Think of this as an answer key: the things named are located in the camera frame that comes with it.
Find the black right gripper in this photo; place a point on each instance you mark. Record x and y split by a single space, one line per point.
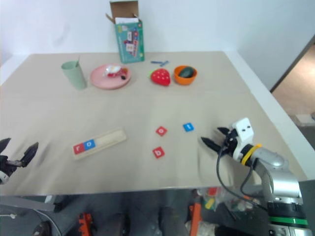
230 143

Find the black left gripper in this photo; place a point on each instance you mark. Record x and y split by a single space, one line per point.
7 167

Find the blue letter tile t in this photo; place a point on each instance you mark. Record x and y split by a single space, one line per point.
189 127

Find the red letter tile o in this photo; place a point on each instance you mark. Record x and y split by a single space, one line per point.
161 131

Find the red letter tile b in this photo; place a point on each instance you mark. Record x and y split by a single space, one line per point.
158 152

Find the wooden letter tray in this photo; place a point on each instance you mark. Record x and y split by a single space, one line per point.
110 138

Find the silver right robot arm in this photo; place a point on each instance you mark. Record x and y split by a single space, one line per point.
280 177

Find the clear bag of coloured pieces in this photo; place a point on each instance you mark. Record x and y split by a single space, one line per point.
211 201

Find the orange bowl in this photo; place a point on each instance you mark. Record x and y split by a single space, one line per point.
184 80

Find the dark green avocado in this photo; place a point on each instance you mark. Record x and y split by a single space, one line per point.
186 72

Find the orange bar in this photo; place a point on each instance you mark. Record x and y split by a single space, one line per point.
195 218

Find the red strawberry toy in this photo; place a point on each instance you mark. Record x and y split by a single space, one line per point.
161 77

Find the beige table cover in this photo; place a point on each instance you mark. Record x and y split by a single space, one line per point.
137 108

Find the pale green cup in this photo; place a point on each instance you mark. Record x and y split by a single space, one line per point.
73 76

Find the orange and black tool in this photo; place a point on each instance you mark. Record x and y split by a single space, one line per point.
86 222

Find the pink plate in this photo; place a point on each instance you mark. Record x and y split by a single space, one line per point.
103 82

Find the green cardboard game box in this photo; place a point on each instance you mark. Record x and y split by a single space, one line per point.
130 44

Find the white paper cards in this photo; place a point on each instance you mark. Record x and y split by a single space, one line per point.
125 20

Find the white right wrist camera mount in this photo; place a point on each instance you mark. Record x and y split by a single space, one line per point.
243 130

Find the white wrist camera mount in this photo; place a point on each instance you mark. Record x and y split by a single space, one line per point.
243 130
2 178

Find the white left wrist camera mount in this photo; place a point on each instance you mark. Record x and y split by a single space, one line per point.
2 178

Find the grey metal table frame bar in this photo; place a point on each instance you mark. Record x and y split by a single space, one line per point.
24 202

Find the dark door frame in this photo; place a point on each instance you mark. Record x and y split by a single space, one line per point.
290 66

